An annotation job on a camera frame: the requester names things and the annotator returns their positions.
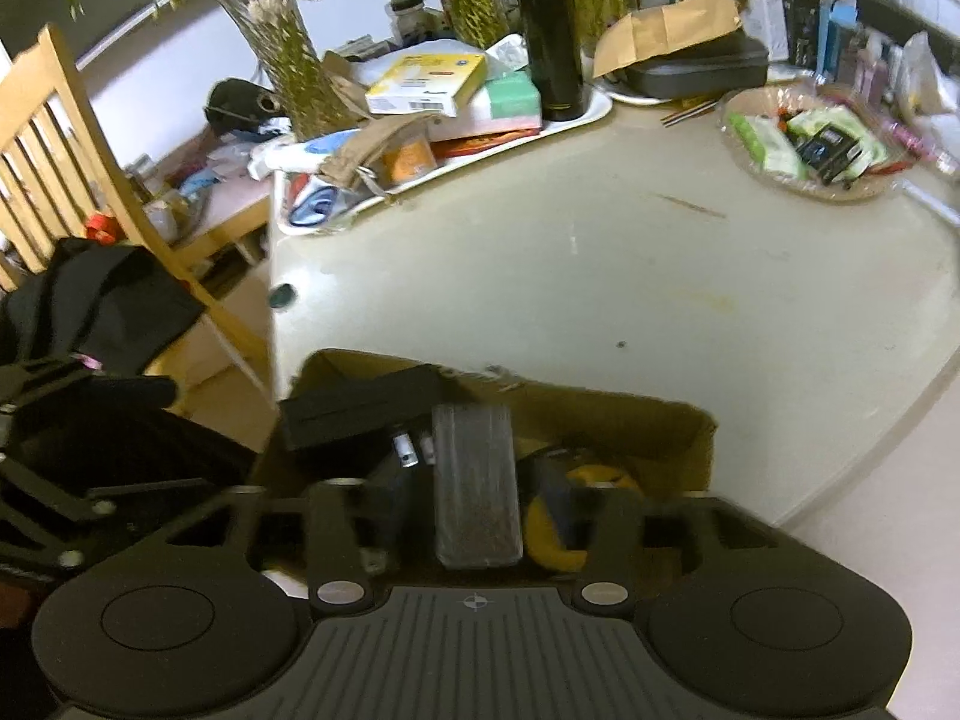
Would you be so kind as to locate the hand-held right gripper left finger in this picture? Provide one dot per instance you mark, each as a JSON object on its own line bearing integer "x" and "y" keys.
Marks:
{"x": 337, "y": 525}

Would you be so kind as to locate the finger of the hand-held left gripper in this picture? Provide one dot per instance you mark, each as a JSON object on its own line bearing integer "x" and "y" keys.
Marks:
{"x": 67, "y": 495}
{"x": 90, "y": 394}

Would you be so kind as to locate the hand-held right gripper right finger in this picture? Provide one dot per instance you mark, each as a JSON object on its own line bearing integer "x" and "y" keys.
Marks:
{"x": 615, "y": 532}

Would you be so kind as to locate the yellow handheld device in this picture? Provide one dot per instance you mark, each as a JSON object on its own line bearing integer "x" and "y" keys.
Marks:
{"x": 551, "y": 540}

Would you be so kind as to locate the small metal cylinders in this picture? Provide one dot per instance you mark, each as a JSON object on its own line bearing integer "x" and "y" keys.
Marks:
{"x": 412, "y": 450}

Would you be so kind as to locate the cardboard box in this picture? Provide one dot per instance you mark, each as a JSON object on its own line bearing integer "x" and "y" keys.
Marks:
{"x": 600, "y": 420}

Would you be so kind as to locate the black box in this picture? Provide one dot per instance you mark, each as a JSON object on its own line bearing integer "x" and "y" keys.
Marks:
{"x": 360, "y": 405}

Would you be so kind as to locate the grey rectangular block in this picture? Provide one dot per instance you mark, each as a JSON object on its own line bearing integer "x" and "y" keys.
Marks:
{"x": 476, "y": 480}

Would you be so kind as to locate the black cloth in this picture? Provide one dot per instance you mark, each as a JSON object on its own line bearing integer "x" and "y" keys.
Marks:
{"x": 105, "y": 300}

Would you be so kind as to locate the dark green round cap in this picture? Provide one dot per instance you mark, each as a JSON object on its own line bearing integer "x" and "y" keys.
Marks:
{"x": 283, "y": 298}

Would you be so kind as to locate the wooden side table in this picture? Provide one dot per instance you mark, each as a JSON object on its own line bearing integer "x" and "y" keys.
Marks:
{"x": 217, "y": 210}

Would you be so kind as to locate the wooden chair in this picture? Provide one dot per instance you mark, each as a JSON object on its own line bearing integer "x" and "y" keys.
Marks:
{"x": 60, "y": 150}

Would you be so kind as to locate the white blue tube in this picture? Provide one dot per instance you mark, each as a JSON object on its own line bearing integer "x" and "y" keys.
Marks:
{"x": 300, "y": 154}

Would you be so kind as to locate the thin wooden stick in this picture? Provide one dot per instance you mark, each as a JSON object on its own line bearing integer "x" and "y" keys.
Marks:
{"x": 690, "y": 205}

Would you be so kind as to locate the orange packet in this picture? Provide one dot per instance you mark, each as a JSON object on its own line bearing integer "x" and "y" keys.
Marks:
{"x": 409, "y": 159}

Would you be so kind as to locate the tall glass vase with plants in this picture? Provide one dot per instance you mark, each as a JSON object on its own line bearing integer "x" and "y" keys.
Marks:
{"x": 289, "y": 67}

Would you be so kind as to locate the white tray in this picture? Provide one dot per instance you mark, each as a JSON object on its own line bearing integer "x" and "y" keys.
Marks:
{"x": 450, "y": 157}

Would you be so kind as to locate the wooden chopsticks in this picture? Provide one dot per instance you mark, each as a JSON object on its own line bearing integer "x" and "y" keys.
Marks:
{"x": 688, "y": 111}

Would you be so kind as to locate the bowl of snack packets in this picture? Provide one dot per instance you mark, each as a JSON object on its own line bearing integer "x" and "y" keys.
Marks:
{"x": 817, "y": 142}

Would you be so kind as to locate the green white tissue pack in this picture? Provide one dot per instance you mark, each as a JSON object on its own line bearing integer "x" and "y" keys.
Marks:
{"x": 514, "y": 97}

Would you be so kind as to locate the yellow white box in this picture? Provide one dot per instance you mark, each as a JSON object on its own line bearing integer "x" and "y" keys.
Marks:
{"x": 427, "y": 86}

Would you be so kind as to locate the black zip case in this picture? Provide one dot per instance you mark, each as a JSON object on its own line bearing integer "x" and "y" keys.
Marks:
{"x": 697, "y": 71}

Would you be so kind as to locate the glass jar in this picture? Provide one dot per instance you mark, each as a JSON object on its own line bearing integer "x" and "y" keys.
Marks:
{"x": 409, "y": 15}

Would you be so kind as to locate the black thermos bottle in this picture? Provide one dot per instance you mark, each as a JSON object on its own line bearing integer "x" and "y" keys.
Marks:
{"x": 551, "y": 37}

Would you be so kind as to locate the black pan with envelope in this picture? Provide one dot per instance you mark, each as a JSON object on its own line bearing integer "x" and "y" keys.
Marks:
{"x": 667, "y": 26}

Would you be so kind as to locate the cluster of cosmetic boxes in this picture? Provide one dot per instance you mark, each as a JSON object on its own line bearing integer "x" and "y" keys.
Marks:
{"x": 825, "y": 22}

